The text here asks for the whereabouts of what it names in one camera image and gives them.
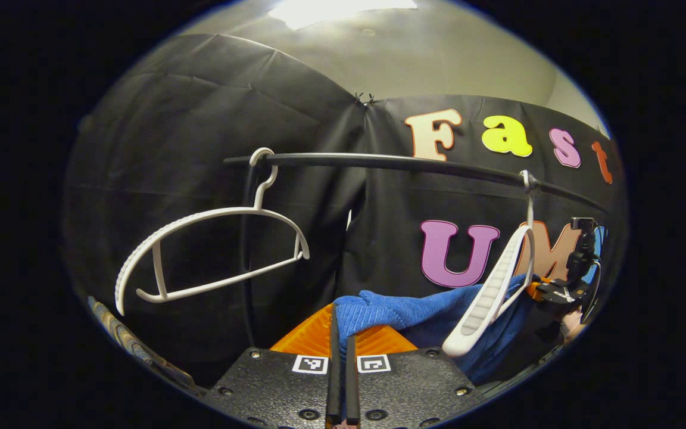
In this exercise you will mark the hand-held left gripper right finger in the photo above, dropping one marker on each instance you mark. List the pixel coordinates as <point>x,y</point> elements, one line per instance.
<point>352,387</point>

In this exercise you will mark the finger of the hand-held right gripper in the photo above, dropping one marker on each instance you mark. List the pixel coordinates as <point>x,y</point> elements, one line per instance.
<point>563,293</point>

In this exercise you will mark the ceiling light panel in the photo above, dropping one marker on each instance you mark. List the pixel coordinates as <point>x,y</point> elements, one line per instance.
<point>331,11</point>

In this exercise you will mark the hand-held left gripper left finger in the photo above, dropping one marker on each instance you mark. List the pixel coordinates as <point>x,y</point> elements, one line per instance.
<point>334,381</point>

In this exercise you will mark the small black clip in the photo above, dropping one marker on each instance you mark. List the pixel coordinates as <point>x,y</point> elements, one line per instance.
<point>359,98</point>
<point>371,99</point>

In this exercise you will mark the black clothes rack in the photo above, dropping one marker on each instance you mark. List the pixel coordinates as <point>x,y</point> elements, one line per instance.
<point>379,161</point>

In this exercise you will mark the black backdrop cloth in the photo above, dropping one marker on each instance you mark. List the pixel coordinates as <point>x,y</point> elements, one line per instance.
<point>200,119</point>

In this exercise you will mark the white plastic hanger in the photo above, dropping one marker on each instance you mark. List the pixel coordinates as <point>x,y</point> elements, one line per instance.
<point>230,211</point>
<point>480,310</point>

